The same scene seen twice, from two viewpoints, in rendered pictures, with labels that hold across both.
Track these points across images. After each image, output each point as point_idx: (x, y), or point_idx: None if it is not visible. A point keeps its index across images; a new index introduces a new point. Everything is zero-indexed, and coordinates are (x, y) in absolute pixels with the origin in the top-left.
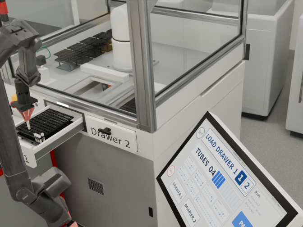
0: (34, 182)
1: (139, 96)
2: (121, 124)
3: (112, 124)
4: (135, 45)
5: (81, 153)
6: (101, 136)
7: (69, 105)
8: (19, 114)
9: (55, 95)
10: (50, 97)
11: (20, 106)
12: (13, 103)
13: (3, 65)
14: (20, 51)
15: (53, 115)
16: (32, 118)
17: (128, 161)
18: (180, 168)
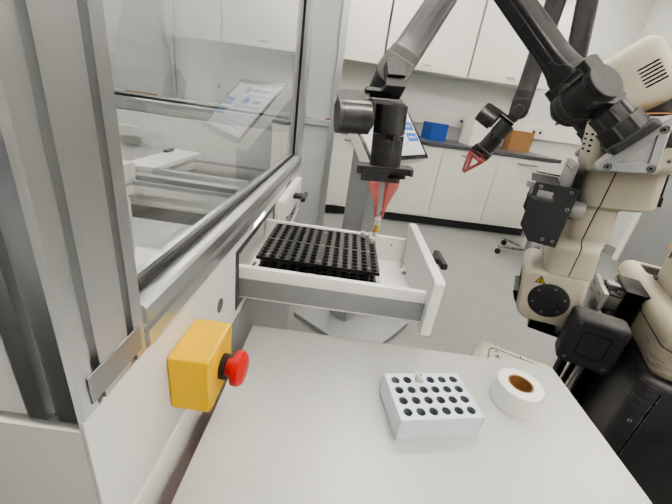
0: (505, 113)
1: (303, 114)
2: (292, 178)
3: (292, 185)
4: (310, 30)
5: (263, 311)
6: (289, 221)
7: (267, 205)
8: (159, 486)
9: (256, 202)
10: (249, 224)
11: (403, 165)
12: (409, 168)
13: (102, 250)
14: (457, 0)
15: (285, 242)
16: (319, 263)
17: None
18: (371, 137)
